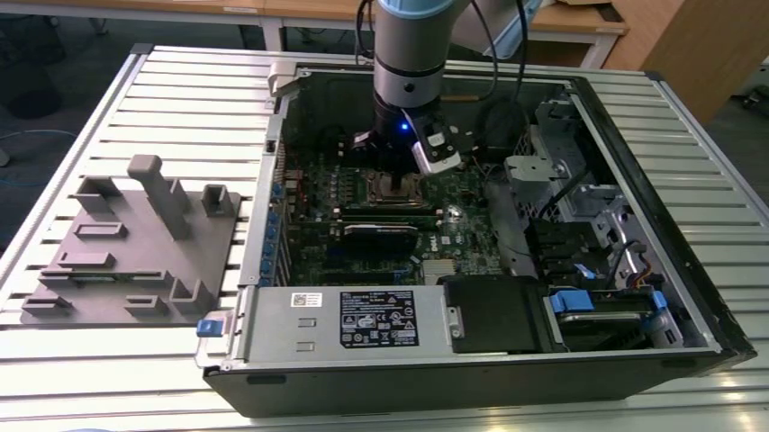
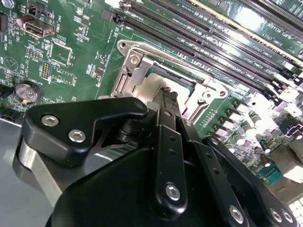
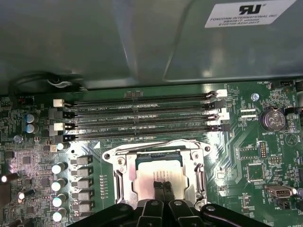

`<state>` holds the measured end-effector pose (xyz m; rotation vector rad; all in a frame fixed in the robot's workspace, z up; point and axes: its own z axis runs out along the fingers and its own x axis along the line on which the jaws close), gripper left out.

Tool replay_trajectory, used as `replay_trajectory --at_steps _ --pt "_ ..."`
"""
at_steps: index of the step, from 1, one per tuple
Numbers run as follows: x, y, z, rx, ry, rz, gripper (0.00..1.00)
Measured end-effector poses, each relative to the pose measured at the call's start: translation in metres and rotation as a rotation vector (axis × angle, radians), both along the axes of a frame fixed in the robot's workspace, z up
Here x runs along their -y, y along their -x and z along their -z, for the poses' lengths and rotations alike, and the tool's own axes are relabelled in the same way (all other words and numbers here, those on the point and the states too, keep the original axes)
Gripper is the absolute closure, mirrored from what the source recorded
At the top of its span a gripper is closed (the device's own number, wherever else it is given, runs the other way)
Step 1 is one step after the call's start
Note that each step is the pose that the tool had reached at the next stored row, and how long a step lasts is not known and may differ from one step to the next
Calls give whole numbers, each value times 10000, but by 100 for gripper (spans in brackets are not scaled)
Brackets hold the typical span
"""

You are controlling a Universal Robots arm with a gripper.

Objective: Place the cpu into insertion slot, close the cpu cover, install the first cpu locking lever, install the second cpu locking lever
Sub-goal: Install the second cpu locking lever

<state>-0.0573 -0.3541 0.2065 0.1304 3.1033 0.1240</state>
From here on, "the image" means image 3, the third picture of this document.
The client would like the white certification label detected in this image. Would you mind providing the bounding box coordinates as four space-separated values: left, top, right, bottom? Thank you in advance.
205 0 284 28

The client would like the black RAM slot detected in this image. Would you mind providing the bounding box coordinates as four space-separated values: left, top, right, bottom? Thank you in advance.
53 89 228 108
51 111 231 132
48 99 227 120
53 124 232 144

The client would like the CPU socket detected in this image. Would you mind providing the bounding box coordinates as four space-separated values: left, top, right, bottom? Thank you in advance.
101 139 212 207

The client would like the dark can capacitor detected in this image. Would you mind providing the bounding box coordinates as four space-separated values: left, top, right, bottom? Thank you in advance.
0 172 19 183
18 188 35 203

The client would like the black PC case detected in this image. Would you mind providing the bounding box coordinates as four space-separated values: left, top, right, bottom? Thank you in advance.
0 0 303 97

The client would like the round coin battery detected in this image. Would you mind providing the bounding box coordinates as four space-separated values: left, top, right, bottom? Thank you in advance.
259 107 287 132

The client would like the grey square choke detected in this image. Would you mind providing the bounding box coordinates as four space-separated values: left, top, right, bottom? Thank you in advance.
79 202 95 213
77 191 93 201
77 179 93 189
76 156 92 166
76 167 92 177

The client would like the black and white wire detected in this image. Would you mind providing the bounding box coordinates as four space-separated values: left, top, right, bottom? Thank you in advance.
9 72 85 92

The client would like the silver internal USB port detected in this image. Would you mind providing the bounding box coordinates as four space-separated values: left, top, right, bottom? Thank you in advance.
266 185 294 199

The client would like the metal socket cover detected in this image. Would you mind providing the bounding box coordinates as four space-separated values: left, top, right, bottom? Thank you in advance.
113 148 206 207

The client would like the green motherboard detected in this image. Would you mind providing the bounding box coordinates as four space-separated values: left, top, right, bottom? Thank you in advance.
0 81 303 227

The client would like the silver-topped CPU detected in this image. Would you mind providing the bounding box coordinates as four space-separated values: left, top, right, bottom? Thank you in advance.
135 151 190 202

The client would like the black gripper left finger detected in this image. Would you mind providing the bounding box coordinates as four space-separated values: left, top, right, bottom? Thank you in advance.
71 180 165 227

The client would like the square black chip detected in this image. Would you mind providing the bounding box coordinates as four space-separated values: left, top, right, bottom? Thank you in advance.
246 164 264 182

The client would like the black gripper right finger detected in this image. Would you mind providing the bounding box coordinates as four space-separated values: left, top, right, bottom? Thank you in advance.
164 181 268 227

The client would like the metal wire locking lever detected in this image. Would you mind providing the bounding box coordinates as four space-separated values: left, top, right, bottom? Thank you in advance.
108 139 205 157

